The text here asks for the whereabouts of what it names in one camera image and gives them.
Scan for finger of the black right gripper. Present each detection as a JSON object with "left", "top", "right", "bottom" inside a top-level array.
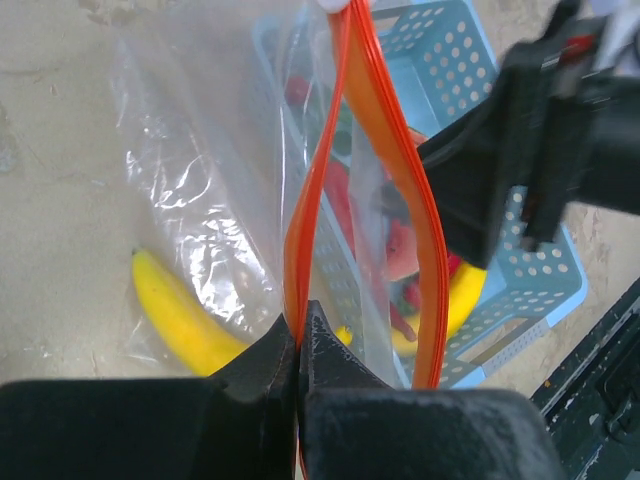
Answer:
[{"left": 418, "top": 40, "right": 555, "bottom": 268}]

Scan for black aluminium base frame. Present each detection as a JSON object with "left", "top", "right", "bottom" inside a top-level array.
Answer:
[{"left": 532, "top": 282, "right": 639, "bottom": 479}]

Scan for clear bag with orange zipper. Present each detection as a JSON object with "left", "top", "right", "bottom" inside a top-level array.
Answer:
[{"left": 113, "top": 1, "right": 448, "bottom": 469}]

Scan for yellow banana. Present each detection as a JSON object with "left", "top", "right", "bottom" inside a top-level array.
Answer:
[
  {"left": 131, "top": 249, "right": 249, "bottom": 376},
  {"left": 334, "top": 259, "right": 489, "bottom": 357}
]

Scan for light blue plastic basket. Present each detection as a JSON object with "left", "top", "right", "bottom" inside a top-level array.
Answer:
[{"left": 252, "top": 0, "right": 589, "bottom": 391}]

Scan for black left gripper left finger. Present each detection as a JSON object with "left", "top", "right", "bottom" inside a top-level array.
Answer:
[{"left": 1, "top": 320, "right": 297, "bottom": 479}]

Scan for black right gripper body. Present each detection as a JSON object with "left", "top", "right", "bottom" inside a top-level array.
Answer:
[{"left": 520, "top": 1, "right": 639, "bottom": 250}]

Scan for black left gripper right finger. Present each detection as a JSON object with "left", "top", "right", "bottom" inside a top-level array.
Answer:
[{"left": 298, "top": 301, "right": 563, "bottom": 479}]

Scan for watermelon slice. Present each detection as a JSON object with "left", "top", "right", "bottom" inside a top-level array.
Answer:
[{"left": 386, "top": 219, "right": 419, "bottom": 282}]

